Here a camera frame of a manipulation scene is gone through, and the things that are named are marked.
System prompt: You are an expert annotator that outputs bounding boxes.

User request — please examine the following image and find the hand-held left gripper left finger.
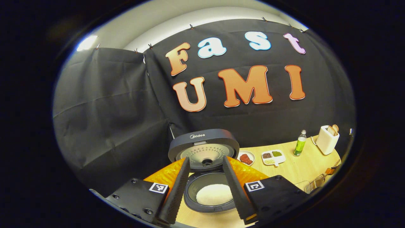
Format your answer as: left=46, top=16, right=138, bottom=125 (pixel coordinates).
left=90, top=157, right=191, bottom=225

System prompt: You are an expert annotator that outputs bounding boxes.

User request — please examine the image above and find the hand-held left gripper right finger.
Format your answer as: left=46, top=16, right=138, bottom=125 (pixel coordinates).
left=222, top=155, right=309, bottom=226

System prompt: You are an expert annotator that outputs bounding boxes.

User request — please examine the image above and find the white rice heap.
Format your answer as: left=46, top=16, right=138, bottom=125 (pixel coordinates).
left=196, top=184, right=234, bottom=206

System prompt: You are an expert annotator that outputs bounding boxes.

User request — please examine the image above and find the dark grey rice cooker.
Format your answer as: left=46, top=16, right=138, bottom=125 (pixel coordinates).
left=168, top=129, right=240, bottom=213

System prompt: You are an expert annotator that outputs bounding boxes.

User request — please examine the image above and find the metal wire chopstick holder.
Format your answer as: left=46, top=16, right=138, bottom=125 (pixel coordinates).
left=304, top=173, right=327, bottom=194

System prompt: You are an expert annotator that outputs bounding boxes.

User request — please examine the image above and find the round white plate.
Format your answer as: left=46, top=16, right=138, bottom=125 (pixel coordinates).
left=237, top=150, right=255, bottom=166

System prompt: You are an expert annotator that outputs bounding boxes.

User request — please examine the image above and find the white divided bean dish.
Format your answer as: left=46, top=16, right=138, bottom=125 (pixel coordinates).
left=261, top=149, right=286, bottom=167

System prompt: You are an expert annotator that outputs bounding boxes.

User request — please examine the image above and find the green label drink bottle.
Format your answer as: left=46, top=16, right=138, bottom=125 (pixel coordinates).
left=293, top=130, right=307, bottom=157

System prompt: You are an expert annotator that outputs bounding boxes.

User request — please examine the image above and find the white toaster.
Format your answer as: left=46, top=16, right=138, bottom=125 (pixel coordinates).
left=316, top=125, right=340, bottom=155

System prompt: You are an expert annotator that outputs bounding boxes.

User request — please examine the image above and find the black backdrop cloth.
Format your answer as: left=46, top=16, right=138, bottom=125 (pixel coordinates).
left=52, top=18, right=356, bottom=197

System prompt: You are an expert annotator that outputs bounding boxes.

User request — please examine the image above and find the ceiling light panel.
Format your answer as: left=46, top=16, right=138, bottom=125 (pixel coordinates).
left=77, top=35, right=98, bottom=52

